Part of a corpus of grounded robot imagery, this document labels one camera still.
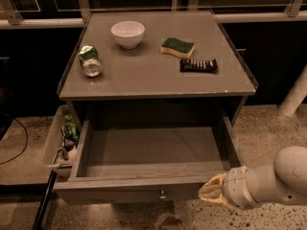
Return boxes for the white ceramic bowl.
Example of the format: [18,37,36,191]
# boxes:
[111,21,145,49]

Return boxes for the grey drawer cabinet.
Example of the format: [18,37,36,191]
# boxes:
[57,11,259,136]

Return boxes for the black floor cable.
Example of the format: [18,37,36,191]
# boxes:
[0,111,29,166]

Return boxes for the green yellow sponge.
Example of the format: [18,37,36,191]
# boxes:
[160,37,195,58]

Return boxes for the clear plastic storage bin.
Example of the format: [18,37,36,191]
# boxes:
[42,105,79,177]

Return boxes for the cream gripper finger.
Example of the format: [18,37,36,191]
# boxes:
[200,195,234,209]
[199,173,225,198]

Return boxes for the grey top drawer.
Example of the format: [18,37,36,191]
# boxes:
[54,117,244,204]

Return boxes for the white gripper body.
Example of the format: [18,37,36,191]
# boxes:
[223,166,260,209]

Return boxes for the black bar on floor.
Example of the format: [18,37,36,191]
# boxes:
[32,171,58,230]

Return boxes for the black snack bar wrapper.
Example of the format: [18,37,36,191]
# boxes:
[179,59,218,74]

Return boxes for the metal railing frame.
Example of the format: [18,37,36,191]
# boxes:
[0,0,307,28]

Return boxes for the green soda can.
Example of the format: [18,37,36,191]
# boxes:
[78,45,102,78]

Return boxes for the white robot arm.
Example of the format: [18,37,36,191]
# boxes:
[199,71,307,210]

